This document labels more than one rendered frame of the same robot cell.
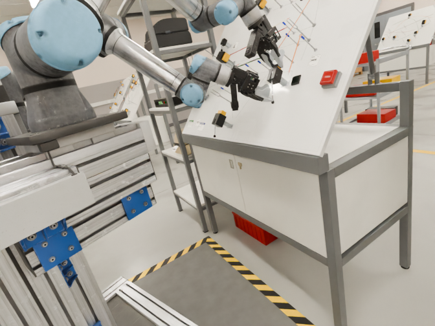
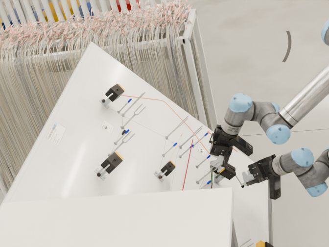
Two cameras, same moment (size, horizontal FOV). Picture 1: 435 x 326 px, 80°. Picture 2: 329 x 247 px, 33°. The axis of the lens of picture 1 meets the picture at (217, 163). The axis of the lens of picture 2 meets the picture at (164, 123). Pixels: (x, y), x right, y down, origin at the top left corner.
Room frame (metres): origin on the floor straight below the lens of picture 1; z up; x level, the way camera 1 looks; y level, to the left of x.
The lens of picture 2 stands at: (2.56, 0.75, 2.58)
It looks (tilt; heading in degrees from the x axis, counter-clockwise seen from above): 33 degrees down; 223
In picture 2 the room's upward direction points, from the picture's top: 15 degrees counter-clockwise
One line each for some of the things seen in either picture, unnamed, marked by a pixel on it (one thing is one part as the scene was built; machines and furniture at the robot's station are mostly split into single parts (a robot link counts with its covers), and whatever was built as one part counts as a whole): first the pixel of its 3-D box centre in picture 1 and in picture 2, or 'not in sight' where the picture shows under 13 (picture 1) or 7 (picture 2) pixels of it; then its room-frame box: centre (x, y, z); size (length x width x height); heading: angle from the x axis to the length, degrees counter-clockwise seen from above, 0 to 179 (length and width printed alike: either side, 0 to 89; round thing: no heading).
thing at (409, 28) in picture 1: (407, 48); not in sight; (6.54, -5.18, 0.83); 1.18 x 0.72 x 1.65; 26
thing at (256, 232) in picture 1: (261, 219); not in sight; (1.78, -0.24, 0.07); 0.39 x 0.29 x 0.14; 27
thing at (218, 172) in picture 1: (216, 173); not in sight; (1.59, 0.02, 0.60); 0.55 x 0.02 x 0.39; 27
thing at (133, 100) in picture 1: (142, 117); not in sight; (4.56, 1.09, 0.83); 1.18 x 0.72 x 1.65; 27
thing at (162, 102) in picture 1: (179, 98); not in sight; (2.18, 0.18, 1.09); 0.35 x 0.33 x 0.07; 27
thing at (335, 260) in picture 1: (283, 194); not in sight; (1.48, -0.36, 0.40); 1.18 x 0.60 x 0.80; 27
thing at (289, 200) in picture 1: (274, 196); not in sight; (1.10, -0.23, 0.60); 0.55 x 0.03 x 0.39; 27
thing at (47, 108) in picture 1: (57, 105); not in sight; (0.68, 0.35, 1.21); 0.15 x 0.15 x 0.10
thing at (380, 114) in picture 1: (376, 91); not in sight; (3.45, -2.31, 0.54); 0.99 x 0.50 x 1.08; 122
